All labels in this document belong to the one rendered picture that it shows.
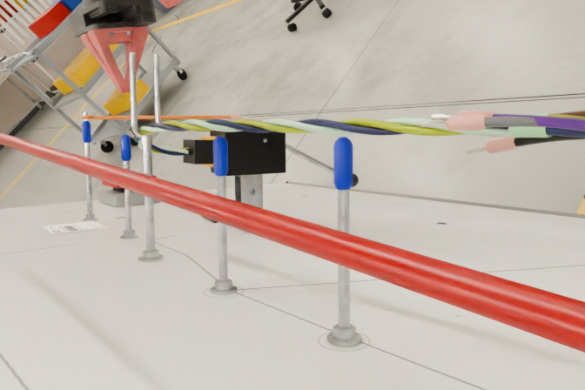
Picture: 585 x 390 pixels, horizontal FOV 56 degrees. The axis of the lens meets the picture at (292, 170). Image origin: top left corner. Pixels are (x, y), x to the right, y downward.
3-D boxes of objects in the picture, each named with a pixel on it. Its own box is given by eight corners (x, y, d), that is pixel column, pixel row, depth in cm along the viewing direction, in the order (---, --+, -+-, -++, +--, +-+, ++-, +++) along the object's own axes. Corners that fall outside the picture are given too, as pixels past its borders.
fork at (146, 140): (162, 254, 39) (155, 55, 38) (168, 259, 38) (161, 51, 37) (134, 258, 39) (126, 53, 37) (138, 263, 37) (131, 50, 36)
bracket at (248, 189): (272, 231, 48) (271, 173, 47) (245, 233, 47) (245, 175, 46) (252, 223, 52) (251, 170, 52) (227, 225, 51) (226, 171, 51)
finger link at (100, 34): (106, 95, 62) (90, 10, 61) (84, 98, 68) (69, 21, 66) (161, 87, 66) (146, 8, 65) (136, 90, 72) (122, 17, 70)
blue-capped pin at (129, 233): (139, 238, 46) (136, 134, 45) (121, 239, 45) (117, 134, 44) (137, 234, 47) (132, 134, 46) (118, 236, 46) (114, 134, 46)
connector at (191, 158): (245, 163, 47) (245, 140, 47) (191, 164, 45) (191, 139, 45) (231, 161, 50) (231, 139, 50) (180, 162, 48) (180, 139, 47)
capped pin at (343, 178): (338, 349, 22) (337, 137, 22) (319, 337, 24) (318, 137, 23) (368, 342, 23) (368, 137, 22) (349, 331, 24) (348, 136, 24)
